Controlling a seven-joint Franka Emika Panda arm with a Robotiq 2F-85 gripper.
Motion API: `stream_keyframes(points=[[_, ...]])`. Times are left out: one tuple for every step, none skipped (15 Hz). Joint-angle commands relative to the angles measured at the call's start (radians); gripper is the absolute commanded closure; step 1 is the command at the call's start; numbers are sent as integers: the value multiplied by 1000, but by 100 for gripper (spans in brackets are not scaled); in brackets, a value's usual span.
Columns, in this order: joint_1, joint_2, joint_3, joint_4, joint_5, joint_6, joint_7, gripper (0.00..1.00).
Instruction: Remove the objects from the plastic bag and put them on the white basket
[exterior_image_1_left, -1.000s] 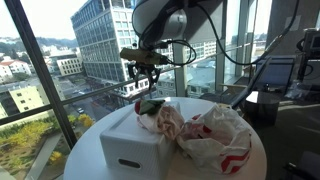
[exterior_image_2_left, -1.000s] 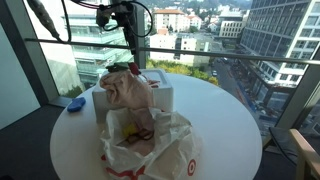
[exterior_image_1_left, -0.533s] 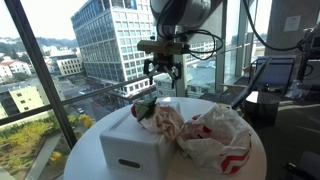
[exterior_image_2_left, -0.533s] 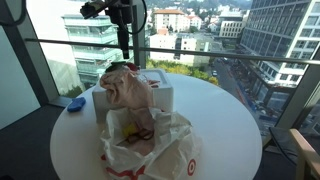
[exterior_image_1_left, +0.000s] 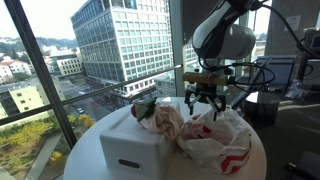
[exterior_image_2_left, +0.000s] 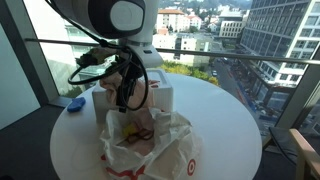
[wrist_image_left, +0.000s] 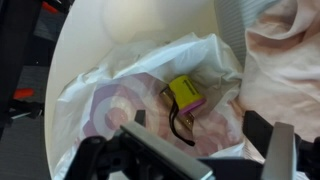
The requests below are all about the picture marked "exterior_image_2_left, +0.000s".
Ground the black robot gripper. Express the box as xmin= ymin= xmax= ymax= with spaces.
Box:
xmin=117 ymin=62 xmax=145 ymax=114

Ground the white red plastic bag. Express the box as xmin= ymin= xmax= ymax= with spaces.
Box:
xmin=99 ymin=107 xmax=203 ymax=180

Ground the yellow small object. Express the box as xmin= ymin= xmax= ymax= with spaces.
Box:
xmin=121 ymin=122 xmax=140 ymax=138

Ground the metal window railing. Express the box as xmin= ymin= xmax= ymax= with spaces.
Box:
xmin=24 ymin=37 xmax=320 ymax=66

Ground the wooden chair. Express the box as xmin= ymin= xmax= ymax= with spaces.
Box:
xmin=288 ymin=128 xmax=320 ymax=180

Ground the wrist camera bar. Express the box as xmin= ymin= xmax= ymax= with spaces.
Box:
xmin=75 ymin=46 xmax=117 ymax=69

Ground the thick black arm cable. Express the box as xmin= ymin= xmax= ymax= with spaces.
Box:
xmin=44 ymin=0 xmax=111 ymax=48

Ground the dark slanted window frame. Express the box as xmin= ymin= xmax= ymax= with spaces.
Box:
xmin=0 ymin=0 xmax=60 ymax=107

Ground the light grey window post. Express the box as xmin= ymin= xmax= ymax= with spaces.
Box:
xmin=275 ymin=46 xmax=320 ymax=130

